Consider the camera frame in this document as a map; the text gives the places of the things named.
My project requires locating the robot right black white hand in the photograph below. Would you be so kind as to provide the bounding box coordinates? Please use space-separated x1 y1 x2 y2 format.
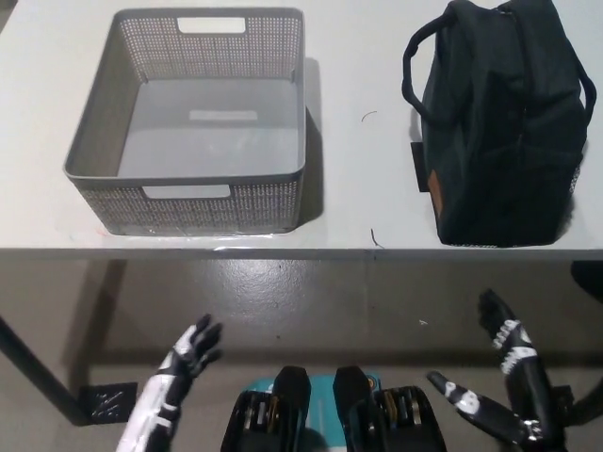
426 289 562 446

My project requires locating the teal robot body cover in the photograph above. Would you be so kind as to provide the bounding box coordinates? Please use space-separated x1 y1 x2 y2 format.
242 371 381 452

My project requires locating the clear tape strip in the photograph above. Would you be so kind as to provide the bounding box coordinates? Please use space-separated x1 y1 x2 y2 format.
140 228 282 251

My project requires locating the robot left white black hand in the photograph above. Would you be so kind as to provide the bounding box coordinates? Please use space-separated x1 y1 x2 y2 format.
115 314 223 452

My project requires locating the robot left black body block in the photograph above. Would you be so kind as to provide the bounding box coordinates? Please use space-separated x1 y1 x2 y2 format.
220 365 315 452

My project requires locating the dark rounded object under table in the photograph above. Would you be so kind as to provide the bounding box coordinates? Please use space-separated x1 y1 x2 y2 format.
569 261 603 294

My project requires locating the black tape patch on table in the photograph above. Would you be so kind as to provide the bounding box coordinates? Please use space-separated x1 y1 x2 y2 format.
410 140 431 194

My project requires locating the dark green lunch bag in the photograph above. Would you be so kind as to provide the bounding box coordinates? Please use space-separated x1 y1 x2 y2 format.
400 0 597 249

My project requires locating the grey perforated plastic basket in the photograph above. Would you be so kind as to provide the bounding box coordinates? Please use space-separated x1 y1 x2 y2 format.
63 7 306 236

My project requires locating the black metal table leg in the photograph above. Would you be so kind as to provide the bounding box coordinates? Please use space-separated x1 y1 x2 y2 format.
0 315 81 428

